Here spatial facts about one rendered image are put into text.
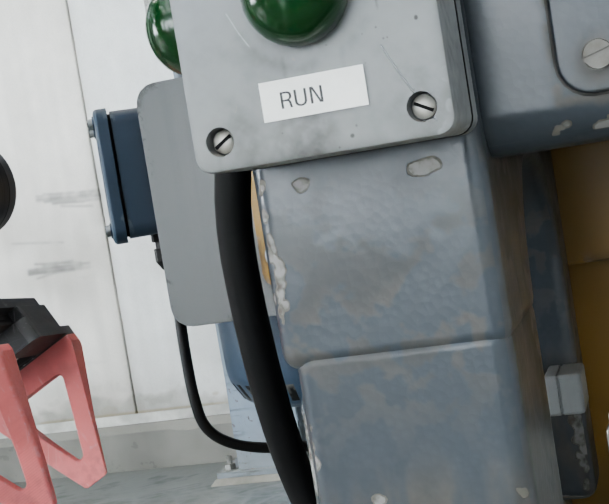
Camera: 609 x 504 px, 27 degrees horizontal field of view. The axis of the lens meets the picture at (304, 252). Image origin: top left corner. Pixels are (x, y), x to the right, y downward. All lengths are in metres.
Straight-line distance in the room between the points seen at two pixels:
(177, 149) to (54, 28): 5.42
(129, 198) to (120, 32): 5.25
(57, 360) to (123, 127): 0.21
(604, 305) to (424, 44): 0.36
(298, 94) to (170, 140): 0.49
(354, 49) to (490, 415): 0.12
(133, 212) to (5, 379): 0.29
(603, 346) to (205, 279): 0.28
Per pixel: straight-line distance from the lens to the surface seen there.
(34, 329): 0.65
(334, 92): 0.34
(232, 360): 0.88
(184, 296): 0.83
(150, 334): 6.10
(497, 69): 0.39
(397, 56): 0.34
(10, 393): 0.59
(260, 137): 0.35
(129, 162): 0.85
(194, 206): 0.82
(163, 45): 0.37
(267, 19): 0.34
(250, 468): 5.57
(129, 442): 6.21
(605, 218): 0.63
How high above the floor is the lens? 1.23
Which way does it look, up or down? 3 degrees down
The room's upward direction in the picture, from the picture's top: 9 degrees counter-clockwise
